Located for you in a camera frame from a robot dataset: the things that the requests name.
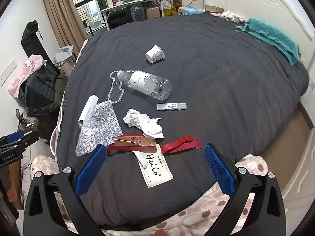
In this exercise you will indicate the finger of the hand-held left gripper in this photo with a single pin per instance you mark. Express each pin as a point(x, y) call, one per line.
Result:
point(28, 139)
point(13, 136)

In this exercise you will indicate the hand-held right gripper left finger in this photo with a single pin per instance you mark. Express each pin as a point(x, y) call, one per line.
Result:
point(91, 169)

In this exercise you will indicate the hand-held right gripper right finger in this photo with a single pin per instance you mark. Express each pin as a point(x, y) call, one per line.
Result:
point(219, 169)

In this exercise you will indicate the clear bubble wrap sheet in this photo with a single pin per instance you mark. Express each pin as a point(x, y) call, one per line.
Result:
point(98, 125)

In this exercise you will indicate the brown cardboard tag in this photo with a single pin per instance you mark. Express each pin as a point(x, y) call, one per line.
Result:
point(133, 142)

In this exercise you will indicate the small white cardboard box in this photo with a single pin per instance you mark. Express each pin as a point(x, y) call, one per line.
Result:
point(87, 109)

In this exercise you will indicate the white cloth label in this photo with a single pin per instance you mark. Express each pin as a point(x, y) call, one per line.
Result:
point(155, 169)

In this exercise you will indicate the white tissue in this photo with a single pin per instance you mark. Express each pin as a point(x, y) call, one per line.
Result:
point(145, 125)

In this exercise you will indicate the clear plastic water bottle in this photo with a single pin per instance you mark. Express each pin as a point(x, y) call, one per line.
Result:
point(145, 82)

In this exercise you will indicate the person's left hand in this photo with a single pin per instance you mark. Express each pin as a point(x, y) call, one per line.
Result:
point(12, 186)

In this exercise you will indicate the brown ribbon gift bag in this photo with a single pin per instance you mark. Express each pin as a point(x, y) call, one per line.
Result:
point(25, 123)

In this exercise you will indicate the pink spotted fleece blanket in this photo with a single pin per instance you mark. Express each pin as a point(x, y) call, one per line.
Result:
point(251, 167)

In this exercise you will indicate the olive green bag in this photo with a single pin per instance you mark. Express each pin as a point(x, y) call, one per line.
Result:
point(60, 88)

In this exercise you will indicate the pink garment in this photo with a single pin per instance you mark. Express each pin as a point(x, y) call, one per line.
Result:
point(22, 76)

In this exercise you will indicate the small clear plastic case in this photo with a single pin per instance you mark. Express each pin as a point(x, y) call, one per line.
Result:
point(172, 106)

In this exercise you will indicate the clear plastic blister packaging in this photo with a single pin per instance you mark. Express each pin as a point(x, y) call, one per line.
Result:
point(117, 92)

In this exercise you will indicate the bin with white liner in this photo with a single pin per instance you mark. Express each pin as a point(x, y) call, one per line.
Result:
point(62, 56)

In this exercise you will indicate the black guitar bag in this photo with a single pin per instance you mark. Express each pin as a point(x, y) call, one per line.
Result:
point(32, 44)

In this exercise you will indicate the beige curtain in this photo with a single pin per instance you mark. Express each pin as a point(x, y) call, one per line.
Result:
point(64, 12)

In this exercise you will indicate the white paper cup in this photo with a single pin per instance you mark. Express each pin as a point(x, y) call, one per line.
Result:
point(155, 54)

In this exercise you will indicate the teal towel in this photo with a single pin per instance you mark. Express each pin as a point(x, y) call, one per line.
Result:
point(270, 36)

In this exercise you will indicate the black framed window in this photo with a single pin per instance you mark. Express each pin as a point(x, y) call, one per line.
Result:
point(83, 7)

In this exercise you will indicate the black suitcase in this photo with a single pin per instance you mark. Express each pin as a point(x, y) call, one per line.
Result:
point(119, 18)

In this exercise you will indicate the white and pink clothes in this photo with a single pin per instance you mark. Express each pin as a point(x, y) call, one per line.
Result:
point(228, 16)

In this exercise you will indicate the light blue plastic bag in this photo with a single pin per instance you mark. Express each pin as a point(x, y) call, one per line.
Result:
point(192, 11)

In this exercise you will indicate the yellow plastic bag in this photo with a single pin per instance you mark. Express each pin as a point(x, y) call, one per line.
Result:
point(170, 11)

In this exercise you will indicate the pink suitcase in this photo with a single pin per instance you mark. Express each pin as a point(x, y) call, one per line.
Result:
point(152, 12)

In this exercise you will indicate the white folding desk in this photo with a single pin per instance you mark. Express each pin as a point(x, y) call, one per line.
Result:
point(133, 2)

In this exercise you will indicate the white wall switch panel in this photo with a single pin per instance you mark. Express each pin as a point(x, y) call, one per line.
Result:
point(7, 72)

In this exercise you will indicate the white bed frame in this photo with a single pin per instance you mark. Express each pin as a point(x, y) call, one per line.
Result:
point(270, 7)

